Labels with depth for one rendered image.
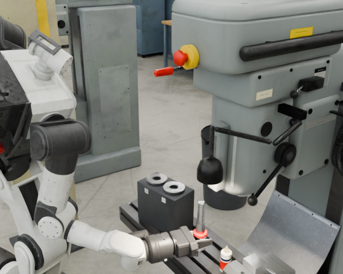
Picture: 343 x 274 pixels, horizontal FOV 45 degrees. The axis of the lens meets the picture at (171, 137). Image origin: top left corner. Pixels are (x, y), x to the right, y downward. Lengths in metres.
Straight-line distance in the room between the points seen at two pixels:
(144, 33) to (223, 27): 7.55
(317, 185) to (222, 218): 1.90
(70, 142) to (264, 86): 0.54
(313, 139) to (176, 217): 0.64
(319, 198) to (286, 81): 0.65
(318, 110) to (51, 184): 0.82
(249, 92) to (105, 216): 2.60
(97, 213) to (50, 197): 2.29
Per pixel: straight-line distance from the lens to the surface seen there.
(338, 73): 1.36
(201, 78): 1.19
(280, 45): 1.03
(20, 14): 2.65
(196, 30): 1.03
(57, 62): 1.22
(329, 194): 1.63
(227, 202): 3.53
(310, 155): 1.37
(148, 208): 1.77
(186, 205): 1.70
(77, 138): 1.18
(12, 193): 1.53
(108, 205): 3.65
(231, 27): 0.97
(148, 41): 8.59
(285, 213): 1.77
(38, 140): 1.16
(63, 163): 1.21
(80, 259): 3.13
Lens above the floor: 2.00
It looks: 24 degrees down
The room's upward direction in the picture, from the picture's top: straight up
